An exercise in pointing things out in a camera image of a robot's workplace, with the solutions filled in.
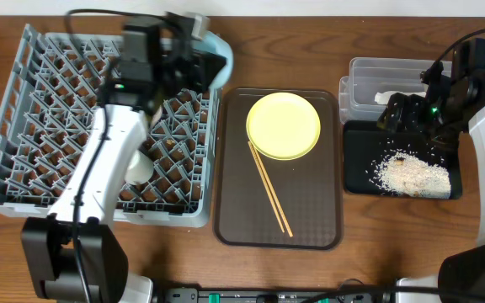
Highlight white paper napkin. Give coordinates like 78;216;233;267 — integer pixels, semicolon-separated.
374;91;426;105

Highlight light blue bowl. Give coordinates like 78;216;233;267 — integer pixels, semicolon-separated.
203;31;234;89

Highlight white rice leftovers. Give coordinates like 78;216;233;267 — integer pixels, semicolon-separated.
365;139;452;199

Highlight wooden chopstick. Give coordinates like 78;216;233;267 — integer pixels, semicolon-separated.
248;141;285;233
255;148;294;237

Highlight yellow round plate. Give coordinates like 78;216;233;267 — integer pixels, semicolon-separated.
246;92;322;161

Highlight white pink cup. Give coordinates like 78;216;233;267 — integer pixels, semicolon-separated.
125;151;154;185

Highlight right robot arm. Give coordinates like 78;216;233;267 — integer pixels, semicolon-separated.
375;35;485;302

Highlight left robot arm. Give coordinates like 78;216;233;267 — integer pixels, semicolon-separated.
21;13;232;302

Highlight black waste tray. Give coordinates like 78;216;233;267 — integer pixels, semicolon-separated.
343;120;462;199

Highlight clear plastic waste bin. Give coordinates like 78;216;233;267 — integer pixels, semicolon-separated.
338;57;433;124

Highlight grey plastic dishwasher rack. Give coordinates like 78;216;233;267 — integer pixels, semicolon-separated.
0;26;221;228

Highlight brown plastic serving tray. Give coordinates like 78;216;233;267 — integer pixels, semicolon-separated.
214;88;343;250

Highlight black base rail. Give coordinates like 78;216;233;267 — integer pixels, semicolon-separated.
156;288;395;303

